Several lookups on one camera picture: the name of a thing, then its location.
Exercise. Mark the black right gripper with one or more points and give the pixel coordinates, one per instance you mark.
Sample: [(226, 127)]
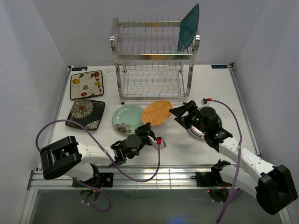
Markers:
[(191, 108)]

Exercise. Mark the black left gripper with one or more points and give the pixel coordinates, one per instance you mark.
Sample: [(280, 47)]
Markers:
[(145, 130)]

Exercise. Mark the woven bamboo round plate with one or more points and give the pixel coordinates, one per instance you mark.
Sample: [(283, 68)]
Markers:
[(156, 113)]

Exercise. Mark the dark teal square plate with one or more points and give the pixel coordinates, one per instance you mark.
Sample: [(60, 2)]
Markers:
[(188, 29)]

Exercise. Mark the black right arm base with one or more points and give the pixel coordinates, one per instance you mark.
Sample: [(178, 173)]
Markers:
[(213, 177)]

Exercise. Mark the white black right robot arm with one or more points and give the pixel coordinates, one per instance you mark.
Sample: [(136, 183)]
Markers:
[(271, 185)]

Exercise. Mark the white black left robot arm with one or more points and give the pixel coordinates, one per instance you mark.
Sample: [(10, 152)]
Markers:
[(69, 157)]

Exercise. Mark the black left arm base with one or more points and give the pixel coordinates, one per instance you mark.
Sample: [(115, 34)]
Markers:
[(98, 180)]

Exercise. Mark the stainless steel dish rack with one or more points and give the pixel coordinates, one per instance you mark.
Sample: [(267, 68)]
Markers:
[(149, 63)]

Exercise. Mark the light green floral plate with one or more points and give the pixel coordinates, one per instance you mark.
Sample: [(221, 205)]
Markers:
[(127, 118)]

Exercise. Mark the white plate teal red rim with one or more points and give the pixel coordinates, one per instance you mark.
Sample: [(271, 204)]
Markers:
[(197, 131)]

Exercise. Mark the black square floral plate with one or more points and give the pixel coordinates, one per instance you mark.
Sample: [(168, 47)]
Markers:
[(87, 113)]

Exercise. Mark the cream square floral plate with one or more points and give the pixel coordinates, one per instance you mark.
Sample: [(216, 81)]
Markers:
[(86, 85)]

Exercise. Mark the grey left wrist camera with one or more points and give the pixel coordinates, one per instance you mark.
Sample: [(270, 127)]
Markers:
[(157, 142)]

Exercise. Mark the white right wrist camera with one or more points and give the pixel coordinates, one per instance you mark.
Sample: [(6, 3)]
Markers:
[(205, 101)]

